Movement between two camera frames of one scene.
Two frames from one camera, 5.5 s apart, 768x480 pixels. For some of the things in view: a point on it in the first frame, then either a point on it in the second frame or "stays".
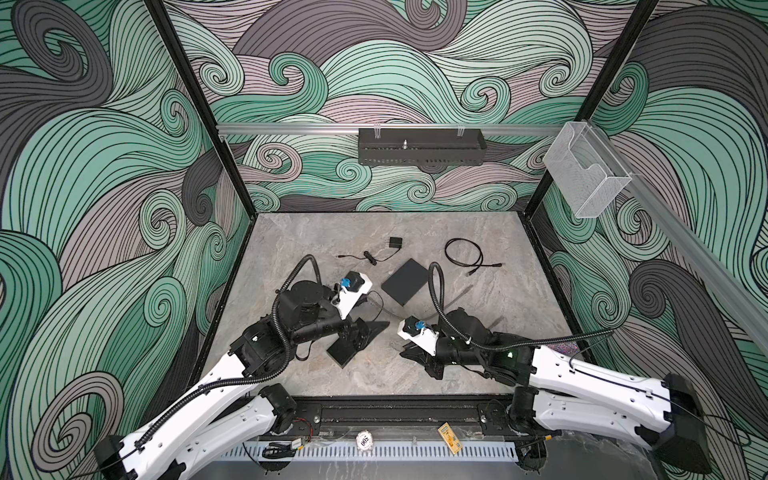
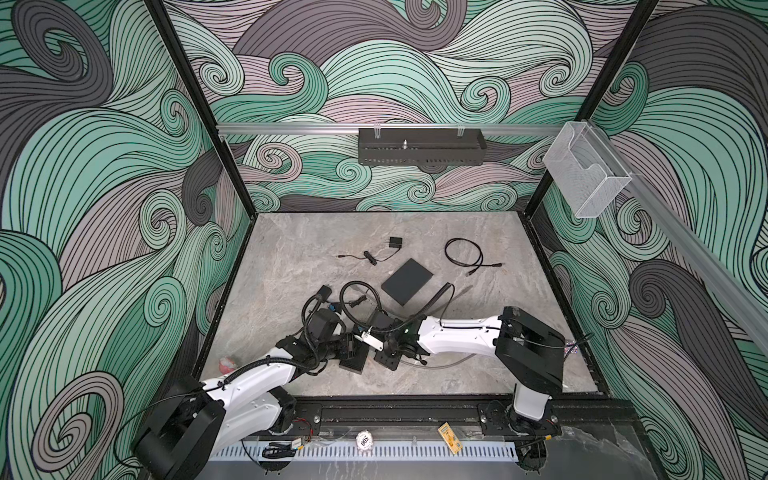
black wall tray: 421,146 stays
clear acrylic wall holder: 583,169 stays
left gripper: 361,338 -> 347,346
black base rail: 406,416 stays
